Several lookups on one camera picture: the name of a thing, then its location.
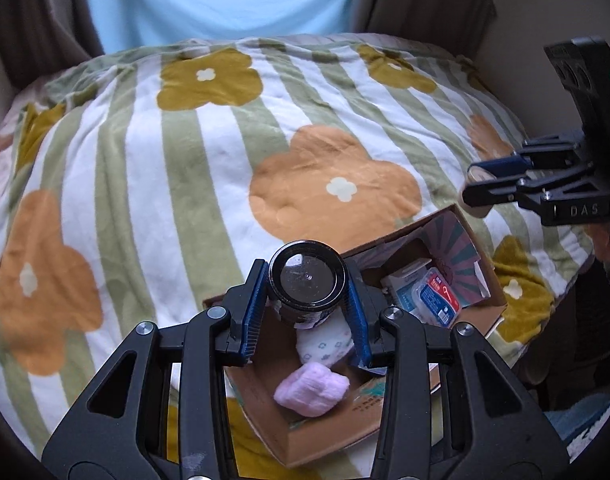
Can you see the blue patterned cloth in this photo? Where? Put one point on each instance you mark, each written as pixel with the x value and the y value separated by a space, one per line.
pixel 585 425

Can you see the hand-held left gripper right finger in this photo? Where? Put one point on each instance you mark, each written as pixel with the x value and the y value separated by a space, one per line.
pixel 357 320

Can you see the brown curtain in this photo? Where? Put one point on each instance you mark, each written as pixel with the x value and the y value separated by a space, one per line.
pixel 425 0
pixel 40 5

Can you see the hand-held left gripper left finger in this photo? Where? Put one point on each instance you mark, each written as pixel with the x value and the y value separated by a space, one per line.
pixel 252 310

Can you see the striped flower print blanket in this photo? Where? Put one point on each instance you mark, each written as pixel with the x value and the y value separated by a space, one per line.
pixel 160 170

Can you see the cardboard box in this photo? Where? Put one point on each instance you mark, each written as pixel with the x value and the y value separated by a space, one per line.
pixel 285 435

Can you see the pink cloth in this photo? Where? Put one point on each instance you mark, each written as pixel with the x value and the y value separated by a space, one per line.
pixel 310 390

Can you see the black round jar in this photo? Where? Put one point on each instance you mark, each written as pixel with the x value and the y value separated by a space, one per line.
pixel 307 280

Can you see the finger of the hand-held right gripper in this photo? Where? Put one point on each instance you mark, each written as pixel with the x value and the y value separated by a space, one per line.
pixel 495 192
pixel 505 165

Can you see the grey white patterned pouch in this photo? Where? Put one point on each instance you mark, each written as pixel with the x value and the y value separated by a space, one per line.
pixel 325 345

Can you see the red blue clear case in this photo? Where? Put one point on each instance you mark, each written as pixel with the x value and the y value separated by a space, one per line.
pixel 437 300

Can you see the blue white carton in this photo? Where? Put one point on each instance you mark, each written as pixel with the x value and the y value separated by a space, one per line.
pixel 402 285

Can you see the light blue cloth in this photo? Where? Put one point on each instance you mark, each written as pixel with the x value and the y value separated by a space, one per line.
pixel 220 0

